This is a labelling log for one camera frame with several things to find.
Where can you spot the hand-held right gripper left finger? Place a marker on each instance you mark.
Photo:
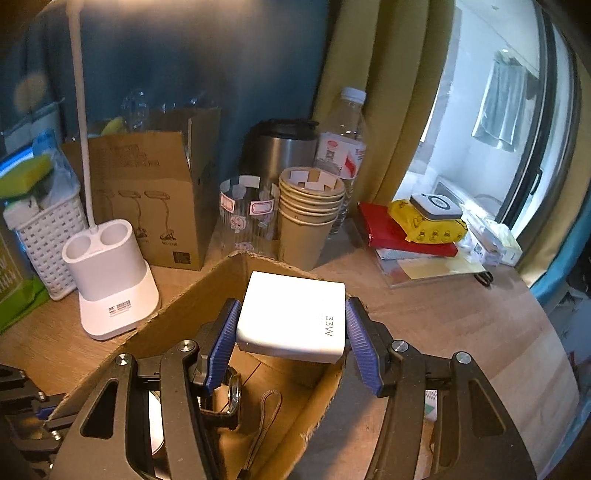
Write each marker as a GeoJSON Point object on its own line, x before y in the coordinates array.
{"type": "Point", "coordinates": [221, 350]}

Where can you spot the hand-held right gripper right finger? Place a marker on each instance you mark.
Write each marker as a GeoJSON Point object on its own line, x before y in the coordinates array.
{"type": "Point", "coordinates": [364, 350]}

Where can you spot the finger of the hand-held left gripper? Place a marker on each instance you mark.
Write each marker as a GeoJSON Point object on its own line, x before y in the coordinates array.
{"type": "Point", "coordinates": [27, 438]}
{"type": "Point", "coordinates": [18, 383]}

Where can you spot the torn cardboard box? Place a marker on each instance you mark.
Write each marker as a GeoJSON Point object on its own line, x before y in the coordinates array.
{"type": "Point", "coordinates": [184, 300]}

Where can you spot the white power adapter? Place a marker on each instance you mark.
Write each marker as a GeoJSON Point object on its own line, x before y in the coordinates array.
{"type": "Point", "coordinates": [286, 314]}

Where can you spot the white pill bottle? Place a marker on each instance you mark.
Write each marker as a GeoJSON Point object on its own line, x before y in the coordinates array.
{"type": "Point", "coordinates": [431, 406]}

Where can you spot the green box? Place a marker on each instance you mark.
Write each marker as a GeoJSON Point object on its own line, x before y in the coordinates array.
{"type": "Point", "coordinates": [18, 286]}

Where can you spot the clear sleeve with papers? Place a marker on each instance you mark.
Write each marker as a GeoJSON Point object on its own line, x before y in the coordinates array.
{"type": "Point", "coordinates": [429, 270]}

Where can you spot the white desk lamp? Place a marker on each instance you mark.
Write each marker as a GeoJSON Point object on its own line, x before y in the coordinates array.
{"type": "Point", "coordinates": [115, 300]}

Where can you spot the red book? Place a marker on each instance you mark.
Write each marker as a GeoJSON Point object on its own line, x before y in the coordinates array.
{"type": "Point", "coordinates": [383, 230]}

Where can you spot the stack of paper cups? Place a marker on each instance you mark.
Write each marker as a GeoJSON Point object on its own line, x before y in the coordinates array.
{"type": "Point", "coordinates": [300, 240]}

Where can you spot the yellow wet wipes packet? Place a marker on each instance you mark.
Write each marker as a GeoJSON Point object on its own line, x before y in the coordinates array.
{"type": "Point", "coordinates": [429, 230]}

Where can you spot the black scissors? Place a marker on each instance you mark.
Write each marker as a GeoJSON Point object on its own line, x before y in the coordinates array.
{"type": "Point", "coordinates": [484, 278]}

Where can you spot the white plastic basket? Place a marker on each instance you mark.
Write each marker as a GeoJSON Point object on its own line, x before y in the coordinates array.
{"type": "Point", "coordinates": [46, 244]}

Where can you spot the clear glass with labels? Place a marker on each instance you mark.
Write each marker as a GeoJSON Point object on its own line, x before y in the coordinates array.
{"type": "Point", "coordinates": [258, 207]}

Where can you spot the small white boxes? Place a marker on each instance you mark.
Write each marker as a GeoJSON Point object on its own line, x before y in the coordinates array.
{"type": "Point", "coordinates": [480, 240]}

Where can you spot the flat white grey device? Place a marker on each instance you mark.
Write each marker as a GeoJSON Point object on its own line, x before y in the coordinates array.
{"type": "Point", "coordinates": [436, 205]}

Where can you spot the brown printed cardboard box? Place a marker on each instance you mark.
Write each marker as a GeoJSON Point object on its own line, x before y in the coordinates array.
{"type": "Point", "coordinates": [138, 194]}

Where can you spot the pale yellow tissue packet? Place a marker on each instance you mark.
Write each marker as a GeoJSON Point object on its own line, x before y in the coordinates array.
{"type": "Point", "coordinates": [508, 244]}

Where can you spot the clear plastic water bottle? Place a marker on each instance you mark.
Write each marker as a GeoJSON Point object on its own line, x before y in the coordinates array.
{"type": "Point", "coordinates": [339, 152]}

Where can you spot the yellow curtain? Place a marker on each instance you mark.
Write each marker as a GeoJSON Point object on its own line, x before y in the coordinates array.
{"type": "Point", "coordinates": [369, 55]}
{"type": "Point", "coordinates": [545, 258]}

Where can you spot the stainless steel tumbler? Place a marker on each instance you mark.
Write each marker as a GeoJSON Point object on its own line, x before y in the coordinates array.
{"type": "Point", "coordinates": [277, 152]}

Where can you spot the yellow green sponge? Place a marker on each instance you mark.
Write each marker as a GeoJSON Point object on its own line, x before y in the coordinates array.
{"type": "Point", "coordinates": [25, 175]}

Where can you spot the teal curtain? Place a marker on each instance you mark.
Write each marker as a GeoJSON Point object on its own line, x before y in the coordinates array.
{"type": "Point", "coordinates": [568, 277]}

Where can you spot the clear plastic bag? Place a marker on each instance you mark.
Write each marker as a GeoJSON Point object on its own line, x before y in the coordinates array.
{"type": "Point", "coordinates": [62, 170]}

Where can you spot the empty clear plastic bottles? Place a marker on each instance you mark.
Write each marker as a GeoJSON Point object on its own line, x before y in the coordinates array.
{"type": "Point", "coordinates": [138, 106]}

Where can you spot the hanging grey towel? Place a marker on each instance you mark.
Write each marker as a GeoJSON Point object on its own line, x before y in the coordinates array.
{"type": "Point", "coordinates": [501, 106]}

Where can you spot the black sliding door frame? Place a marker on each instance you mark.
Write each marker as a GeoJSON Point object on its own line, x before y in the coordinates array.
{"type": "Point", "coordinates": [554, 115]}

